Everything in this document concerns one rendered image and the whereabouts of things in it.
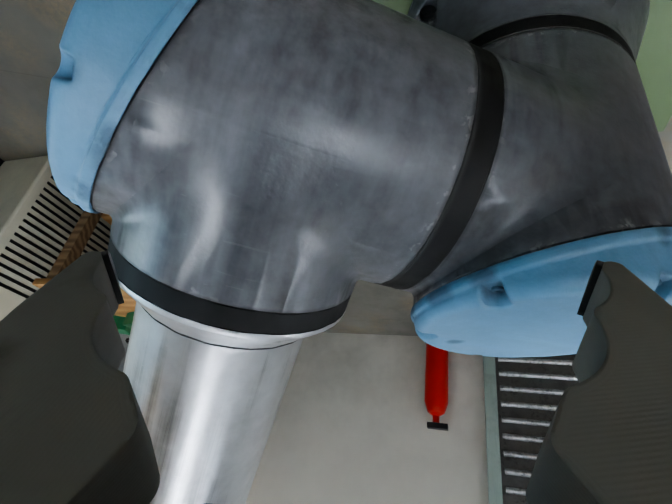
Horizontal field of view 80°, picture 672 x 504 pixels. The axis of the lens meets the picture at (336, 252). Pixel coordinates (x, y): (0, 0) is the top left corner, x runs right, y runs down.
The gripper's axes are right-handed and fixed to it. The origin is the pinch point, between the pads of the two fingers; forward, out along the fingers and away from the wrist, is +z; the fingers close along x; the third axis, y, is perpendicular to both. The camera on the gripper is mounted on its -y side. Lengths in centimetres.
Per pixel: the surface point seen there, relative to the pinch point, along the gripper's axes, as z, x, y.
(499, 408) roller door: 154, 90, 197
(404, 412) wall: 162, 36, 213
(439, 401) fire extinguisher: 154, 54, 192
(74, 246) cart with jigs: 114, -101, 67
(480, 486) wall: 121, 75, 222
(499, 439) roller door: 139, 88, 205
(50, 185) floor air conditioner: 135, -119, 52
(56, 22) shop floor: 113, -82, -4
